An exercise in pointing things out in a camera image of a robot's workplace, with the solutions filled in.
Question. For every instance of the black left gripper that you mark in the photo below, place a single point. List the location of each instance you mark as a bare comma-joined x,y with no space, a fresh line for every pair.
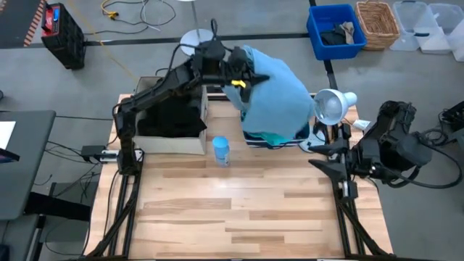
239,65

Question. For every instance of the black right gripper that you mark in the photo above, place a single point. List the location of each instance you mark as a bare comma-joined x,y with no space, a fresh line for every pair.
355,159

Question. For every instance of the light blue towel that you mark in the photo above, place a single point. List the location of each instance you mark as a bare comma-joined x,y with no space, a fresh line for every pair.
275,101

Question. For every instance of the turquoise garment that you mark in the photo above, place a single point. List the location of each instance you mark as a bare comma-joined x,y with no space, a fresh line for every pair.
272,137

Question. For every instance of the black garment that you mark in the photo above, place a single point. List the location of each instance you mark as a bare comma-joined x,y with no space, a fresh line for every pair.
170,116

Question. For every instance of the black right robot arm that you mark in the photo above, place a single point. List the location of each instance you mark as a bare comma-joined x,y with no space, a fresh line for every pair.
395,145

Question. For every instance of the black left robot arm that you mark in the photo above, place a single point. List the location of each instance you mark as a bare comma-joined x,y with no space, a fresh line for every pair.
156,90

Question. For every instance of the navy fabric storage bin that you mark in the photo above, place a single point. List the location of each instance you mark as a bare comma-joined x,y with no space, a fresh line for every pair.
301,136

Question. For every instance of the white desk lamp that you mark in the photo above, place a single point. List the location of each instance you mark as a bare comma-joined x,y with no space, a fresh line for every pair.
331,107

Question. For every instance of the blue plastic bin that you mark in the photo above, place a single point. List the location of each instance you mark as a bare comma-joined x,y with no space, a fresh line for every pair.
319,50

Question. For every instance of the blue spray bottle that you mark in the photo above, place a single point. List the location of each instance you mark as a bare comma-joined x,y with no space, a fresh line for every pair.
221,152

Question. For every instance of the dark folded garment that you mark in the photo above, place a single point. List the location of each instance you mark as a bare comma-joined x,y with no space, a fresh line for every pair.
332,37

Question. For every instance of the beige garment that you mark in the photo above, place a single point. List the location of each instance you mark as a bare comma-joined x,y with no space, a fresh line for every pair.
348,32

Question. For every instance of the beige fabric storage bin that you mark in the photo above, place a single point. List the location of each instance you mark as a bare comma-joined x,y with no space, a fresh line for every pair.
170,145

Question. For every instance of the wicker basket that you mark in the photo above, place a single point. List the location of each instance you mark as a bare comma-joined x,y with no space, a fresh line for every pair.
377,25

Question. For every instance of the clear plastic bin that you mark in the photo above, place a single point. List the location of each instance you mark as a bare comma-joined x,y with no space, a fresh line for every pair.
442,25
406,21

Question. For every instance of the white power strip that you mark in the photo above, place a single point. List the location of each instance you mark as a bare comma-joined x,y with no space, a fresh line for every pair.
108,156

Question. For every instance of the black power adapter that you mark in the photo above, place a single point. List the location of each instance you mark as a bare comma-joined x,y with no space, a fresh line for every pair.
92,152

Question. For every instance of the black crate red top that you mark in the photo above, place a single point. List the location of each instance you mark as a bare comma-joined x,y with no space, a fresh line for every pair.
65,40

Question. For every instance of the grey desk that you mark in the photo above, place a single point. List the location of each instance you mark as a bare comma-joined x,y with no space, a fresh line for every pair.
29,163

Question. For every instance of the dark striped-edge floor mat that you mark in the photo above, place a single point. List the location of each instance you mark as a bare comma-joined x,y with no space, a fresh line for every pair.
16,21

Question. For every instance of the white paper sheet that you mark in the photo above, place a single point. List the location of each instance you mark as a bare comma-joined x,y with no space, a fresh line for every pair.
6,134

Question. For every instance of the black aluminium frame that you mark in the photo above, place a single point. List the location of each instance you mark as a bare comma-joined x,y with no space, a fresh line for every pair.
121,210
349,217

